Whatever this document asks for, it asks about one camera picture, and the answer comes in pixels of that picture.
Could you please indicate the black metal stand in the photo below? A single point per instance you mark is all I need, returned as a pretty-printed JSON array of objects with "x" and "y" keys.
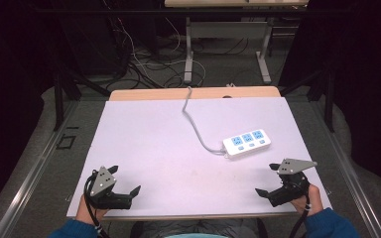
[
  {"x": 328, "y": 99},
  {"x": 59, "y": 99}
]

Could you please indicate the desk with white metal legs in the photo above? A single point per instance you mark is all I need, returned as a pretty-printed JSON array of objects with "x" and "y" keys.
[{"x": 226, "y": 29}]

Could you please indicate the person's lap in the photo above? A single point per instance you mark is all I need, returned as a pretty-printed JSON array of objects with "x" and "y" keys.
[{"x": 198, "y": 229}]

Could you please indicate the grey metal floor rail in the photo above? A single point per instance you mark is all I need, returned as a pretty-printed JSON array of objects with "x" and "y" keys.
[
  {"x": 347, "y": 168},
  {"x": 26, "y": 185}
]

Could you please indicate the black horizontal bar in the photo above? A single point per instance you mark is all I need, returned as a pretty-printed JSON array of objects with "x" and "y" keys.
[{"x": 178, "y": 11}]

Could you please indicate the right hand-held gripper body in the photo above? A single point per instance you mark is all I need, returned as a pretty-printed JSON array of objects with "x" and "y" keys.
[{"x": 291, "y": 186}]

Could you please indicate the person's right hand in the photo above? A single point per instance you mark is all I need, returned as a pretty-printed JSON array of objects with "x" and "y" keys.
[{"x": 313, "y": 200}]

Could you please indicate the white table mat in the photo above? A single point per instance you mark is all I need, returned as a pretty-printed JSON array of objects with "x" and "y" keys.
[{"x": 158, "y": 158}]

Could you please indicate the white power strip blue sockets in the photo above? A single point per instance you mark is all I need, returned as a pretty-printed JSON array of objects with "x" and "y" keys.
[{"x": 246, "y": 142}]

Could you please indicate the person's left hand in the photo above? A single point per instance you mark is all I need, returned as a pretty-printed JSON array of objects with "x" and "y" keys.
[{"x": 87, "y": 213}]

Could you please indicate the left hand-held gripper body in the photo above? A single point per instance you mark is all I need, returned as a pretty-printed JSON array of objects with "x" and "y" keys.
[{"x": 103, "y": 185}]

